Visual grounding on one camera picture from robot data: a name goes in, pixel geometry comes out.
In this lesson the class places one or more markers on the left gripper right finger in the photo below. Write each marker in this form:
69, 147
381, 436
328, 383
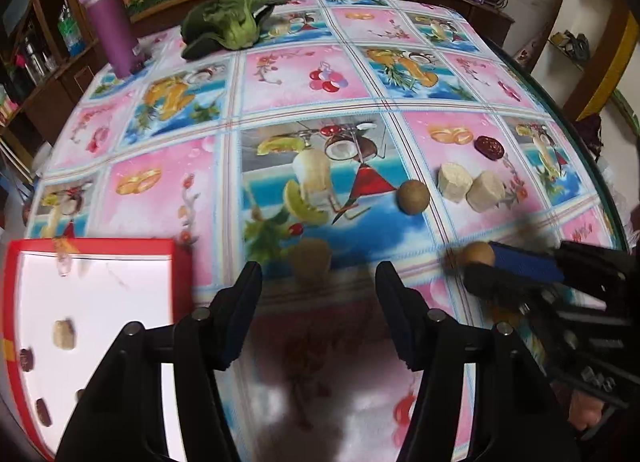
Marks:
404, 310

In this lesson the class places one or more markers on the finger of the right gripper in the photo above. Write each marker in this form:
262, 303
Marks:
539, 267
501, 287

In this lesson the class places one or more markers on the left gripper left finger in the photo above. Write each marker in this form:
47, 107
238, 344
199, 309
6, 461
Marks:
233, 309

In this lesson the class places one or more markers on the round beige sugarcane chunk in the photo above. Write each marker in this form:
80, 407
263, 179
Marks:
486, 192

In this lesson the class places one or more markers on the beige piece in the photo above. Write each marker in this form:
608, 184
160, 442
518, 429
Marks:
310, 260

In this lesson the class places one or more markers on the large beige sugarcane chunk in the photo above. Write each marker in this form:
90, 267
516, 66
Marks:
454, 181

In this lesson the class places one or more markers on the brown longan fruit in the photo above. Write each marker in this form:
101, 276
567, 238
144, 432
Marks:
413, 197

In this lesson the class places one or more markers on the red jujube date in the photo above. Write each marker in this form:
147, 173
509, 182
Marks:
489, 147

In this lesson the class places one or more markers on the beige sugarcane cylinder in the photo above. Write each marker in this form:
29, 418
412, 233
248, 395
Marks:
63, 334

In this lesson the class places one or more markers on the dark red jujube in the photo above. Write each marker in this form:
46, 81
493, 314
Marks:
43, 413

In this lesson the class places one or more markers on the brown kiwi-like round fruit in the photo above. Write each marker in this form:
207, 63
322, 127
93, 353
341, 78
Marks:
476, 252

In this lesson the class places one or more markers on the person's hand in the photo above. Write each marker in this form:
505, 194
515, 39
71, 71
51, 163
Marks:
585, 411

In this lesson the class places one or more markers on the red white tray box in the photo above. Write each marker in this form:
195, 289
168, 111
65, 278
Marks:
99, 284

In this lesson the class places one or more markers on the floral fruit tablecloth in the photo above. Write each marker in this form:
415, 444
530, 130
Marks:
241, 154

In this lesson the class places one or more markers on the green leafy vegetable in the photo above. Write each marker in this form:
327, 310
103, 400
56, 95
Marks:
223, 25

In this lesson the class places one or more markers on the purple thermos bottle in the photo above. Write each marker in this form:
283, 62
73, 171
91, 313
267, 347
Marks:
111, 23

